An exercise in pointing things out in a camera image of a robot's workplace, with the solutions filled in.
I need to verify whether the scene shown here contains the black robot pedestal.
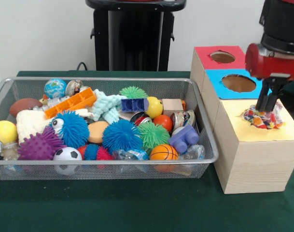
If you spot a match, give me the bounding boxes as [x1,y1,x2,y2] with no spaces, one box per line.
[85,0,187,72]

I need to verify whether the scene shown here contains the brown toy football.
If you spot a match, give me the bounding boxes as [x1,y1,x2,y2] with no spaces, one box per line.
[9,98,43,117]

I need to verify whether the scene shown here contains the green puffer ball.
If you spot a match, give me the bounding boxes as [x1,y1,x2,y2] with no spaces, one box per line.
[138,121,171,149]

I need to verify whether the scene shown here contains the purple spiky ball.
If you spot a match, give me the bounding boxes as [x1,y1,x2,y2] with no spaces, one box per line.
[17,125,65,161]

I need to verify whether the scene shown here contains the long orange building block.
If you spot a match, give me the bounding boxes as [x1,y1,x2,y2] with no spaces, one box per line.
[44,87,98,119]

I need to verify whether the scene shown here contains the orange basketball toy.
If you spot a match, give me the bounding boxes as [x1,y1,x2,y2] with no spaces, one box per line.
[150,144,179,161]

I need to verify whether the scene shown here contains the dark green table cloth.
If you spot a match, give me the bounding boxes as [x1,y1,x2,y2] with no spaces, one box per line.
[0,70,294,232]

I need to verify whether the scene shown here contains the shallow wire mesh bin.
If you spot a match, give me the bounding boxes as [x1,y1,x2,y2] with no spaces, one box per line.
[0,77,220,181]

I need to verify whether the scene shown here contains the colourful spotted paper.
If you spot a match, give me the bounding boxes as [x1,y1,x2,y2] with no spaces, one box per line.
[242,100,286,131]

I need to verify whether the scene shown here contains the blue puffer ball with eye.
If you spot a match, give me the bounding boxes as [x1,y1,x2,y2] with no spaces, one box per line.
[49,110,91,148]

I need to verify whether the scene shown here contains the black and white soccer ball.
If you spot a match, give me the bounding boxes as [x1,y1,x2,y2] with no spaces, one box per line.
[52,146,83,174]

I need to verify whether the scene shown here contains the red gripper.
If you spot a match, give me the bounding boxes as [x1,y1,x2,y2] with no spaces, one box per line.
[245,43,294,113]

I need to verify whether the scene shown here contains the lavender building block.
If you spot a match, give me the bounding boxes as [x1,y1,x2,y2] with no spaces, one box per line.
[168,125,200,155]

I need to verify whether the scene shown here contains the wooden box with three holes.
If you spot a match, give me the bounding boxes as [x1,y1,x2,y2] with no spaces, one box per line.
[190,45,294,194]

